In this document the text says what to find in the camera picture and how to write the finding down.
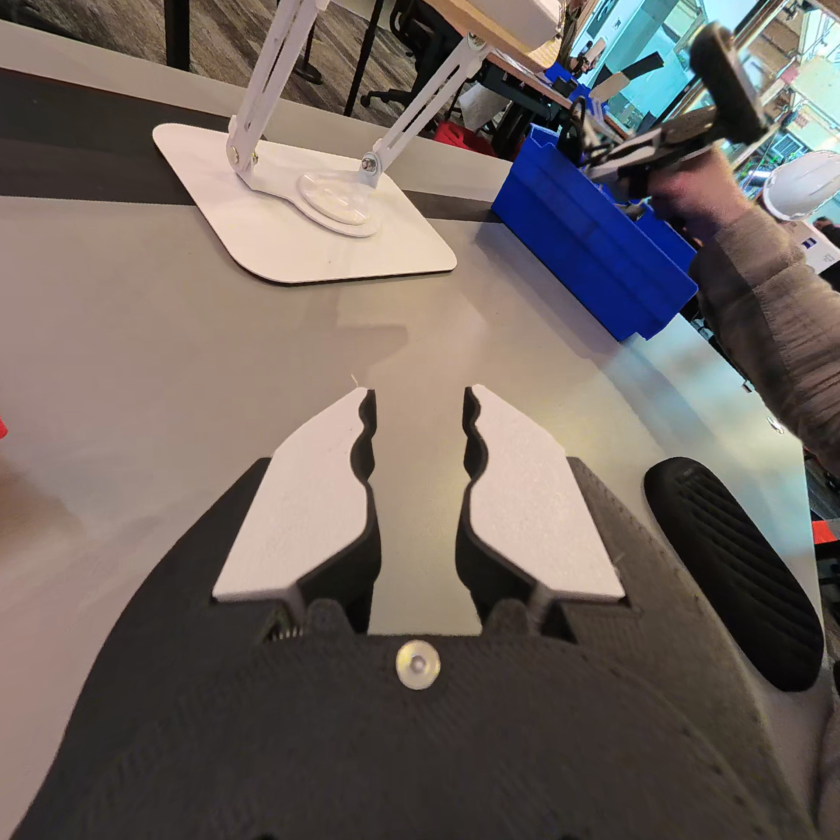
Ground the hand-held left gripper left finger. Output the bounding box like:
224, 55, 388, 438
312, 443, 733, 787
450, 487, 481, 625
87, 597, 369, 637
212, 387, 383, 603

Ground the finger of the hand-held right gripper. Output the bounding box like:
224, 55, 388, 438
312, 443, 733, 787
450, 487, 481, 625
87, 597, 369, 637
600, 125, 665, 161
583, 140, 714, 185

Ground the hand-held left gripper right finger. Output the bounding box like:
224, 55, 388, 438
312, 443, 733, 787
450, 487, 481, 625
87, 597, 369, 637
462, 385, 627, 603

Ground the person's right hand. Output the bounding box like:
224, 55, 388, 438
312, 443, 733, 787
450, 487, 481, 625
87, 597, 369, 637
646, 153, 756, 232

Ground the wooden book stand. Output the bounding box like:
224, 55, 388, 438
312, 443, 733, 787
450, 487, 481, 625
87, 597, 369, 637
152, 0, 565, 286
592, 52, 665, 106

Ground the white hard hat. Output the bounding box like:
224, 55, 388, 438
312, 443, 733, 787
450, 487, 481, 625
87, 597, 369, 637
761, 151, 840, 221

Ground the red storage bin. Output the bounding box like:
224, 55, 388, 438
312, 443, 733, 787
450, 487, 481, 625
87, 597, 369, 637
434, 120, 494, 157

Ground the cardboard product box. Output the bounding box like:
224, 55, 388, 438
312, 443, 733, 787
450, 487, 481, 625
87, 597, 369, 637
791, 220, 836, 273

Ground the black textured pad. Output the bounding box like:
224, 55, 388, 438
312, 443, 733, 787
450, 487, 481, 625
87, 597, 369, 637
643, 457, 826, 693

